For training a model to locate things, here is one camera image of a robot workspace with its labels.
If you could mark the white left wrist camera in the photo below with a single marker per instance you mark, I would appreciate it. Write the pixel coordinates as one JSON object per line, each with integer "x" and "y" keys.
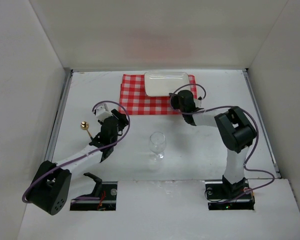
{"x": 101, "y": 112}

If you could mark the right aluminium table rail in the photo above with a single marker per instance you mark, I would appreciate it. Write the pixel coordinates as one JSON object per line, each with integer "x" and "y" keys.
{"x": 260, "y": 119}

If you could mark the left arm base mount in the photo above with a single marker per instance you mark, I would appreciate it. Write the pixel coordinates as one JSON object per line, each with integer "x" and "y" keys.
{"x": 97, "y": 195}

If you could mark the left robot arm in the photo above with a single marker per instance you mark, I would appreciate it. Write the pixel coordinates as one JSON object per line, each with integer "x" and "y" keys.
{"x": 50, "y": 186}

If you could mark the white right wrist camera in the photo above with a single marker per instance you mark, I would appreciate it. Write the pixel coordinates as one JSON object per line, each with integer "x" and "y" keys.
{"x": 198, "y": 102}

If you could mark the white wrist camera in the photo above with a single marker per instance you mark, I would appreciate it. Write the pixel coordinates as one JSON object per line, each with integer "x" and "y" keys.
{"x": 101, "y": 112}
{"x": 198, "y": 102}

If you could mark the aluminium table rail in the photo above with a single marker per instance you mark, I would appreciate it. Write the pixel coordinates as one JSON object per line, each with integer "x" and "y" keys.
{"x": 260, "y": 119}
{"x": 48, "y": 156}

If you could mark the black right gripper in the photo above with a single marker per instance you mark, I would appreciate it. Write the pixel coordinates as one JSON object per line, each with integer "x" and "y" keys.
{"x": 176, "y": 100}

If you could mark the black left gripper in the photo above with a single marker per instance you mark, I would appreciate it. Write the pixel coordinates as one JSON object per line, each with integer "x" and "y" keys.
{"x": 97, "y": 139}

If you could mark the left aluminium table rail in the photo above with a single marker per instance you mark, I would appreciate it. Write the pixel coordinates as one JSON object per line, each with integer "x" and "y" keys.
{"x": 48, "y": 156}

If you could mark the gold spoon black handle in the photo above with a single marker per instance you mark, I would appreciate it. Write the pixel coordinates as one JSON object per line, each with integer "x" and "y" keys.
{"x": 85, "y": 126}

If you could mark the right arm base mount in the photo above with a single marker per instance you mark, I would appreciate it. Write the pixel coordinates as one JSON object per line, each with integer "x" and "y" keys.
{"x": 220, "y": 198}

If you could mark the red white checkered cloth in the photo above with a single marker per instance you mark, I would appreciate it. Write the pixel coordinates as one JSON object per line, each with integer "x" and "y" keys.
{"x": 134, "y": 99}

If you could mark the clear wine glass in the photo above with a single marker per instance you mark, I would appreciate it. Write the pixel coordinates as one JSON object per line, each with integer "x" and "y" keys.
{"x": 157, "y": 146}

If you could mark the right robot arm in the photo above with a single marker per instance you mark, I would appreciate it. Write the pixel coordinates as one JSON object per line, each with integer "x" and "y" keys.
{"x": 236, "y": 131}

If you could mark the white rectangular plate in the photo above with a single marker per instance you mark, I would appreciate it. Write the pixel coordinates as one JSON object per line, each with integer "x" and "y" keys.
{"x": 161, "y": 83}

